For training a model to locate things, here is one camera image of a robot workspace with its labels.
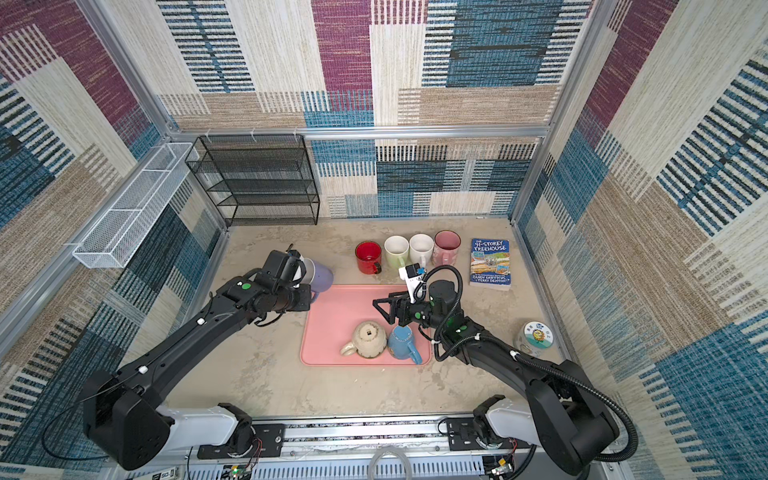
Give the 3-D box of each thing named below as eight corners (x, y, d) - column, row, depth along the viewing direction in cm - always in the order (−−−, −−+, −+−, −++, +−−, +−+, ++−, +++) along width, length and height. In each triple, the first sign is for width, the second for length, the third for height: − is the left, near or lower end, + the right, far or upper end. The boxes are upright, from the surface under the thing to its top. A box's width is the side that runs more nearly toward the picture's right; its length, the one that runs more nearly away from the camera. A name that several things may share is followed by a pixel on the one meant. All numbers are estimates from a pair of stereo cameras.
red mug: (356, 278, 105) (354, 263, 98) (358, 256, 111) (356, 240, 104) (381, 278, 105) (380, 263, 98) (381, 256, 111) (381, 240, 104)
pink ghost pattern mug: (433, 276, 104) (436, 257, 96) (430, 249, 112) (433, 229, 104) (459, 276, 104) (465, 257, 96) (454, 249, 112) (459, 229, 104)
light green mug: (379, 269, 107) (378, 252, 100) (390, 249, 113) (390, 232, 105) (401, 277, 105) (401, 260, 98) (411, 256, 111) (413, 239, 103)
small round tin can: (517, 357, 88) (528, 344, 81) (511, 334, 93) (521, 320, 86) (543, 357, 88) (557, 344, 81) (536, 334, 93) (548, 320, 86)
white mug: (409, 274, 107) (411, 256, 99) (408, 252, 113) (409, 233, 105) (431, 274, 107) (435, 256, 99) (429, 252, 113) (432, 233, 105)
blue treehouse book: (468, 286, 104) (470, 279, 100) (471, 241, 116) (473, 234, 113) (508, 293, 102) (511, 287, 98) (507, 247, 114) (510, 240, 111)
